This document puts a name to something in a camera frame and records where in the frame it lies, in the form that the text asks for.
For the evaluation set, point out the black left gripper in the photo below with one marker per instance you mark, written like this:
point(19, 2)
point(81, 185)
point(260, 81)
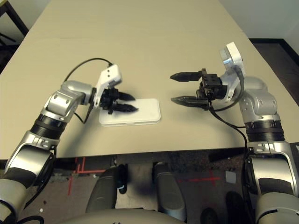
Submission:
point(109, 99)

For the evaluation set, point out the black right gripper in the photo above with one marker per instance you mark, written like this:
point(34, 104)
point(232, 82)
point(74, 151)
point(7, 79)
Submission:
point(213, 87)

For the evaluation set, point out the white plastic pencil case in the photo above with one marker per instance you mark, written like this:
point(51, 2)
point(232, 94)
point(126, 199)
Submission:
point(147, 112)

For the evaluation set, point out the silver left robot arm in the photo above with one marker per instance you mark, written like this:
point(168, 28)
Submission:
point(58, 100)

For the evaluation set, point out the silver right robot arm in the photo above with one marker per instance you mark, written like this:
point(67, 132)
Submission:
point(259, 105)

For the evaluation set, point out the grey robot left leg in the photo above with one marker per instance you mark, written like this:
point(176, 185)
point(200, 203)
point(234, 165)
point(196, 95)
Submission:
point(102, 191)

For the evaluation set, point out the grey robot leg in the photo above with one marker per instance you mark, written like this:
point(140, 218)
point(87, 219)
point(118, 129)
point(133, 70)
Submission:
point(170, 191)
point(102, 191)

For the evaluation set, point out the pale square floor sheet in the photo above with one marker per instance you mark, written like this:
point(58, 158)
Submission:
point(230, 177)

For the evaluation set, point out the grey robot right leg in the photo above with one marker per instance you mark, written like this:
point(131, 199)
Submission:
point(170, 191)

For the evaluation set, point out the grey robot torso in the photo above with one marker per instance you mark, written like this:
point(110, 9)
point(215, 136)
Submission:
point(116, 217)

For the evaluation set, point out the black shoe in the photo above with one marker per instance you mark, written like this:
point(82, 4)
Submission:
point(210, 217)
point(235, 205)

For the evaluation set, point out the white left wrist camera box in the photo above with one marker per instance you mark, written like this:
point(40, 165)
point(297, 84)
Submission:
point(112, 73)

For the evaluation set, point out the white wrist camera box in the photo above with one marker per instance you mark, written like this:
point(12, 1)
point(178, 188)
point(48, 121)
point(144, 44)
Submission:
point(233, 52)
point(112, 73)

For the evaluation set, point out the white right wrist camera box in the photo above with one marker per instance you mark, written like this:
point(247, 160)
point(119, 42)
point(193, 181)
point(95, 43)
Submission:
point(233, 52)

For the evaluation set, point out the side table with black frame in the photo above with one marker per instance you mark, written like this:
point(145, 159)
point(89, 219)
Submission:
point(19, 18)

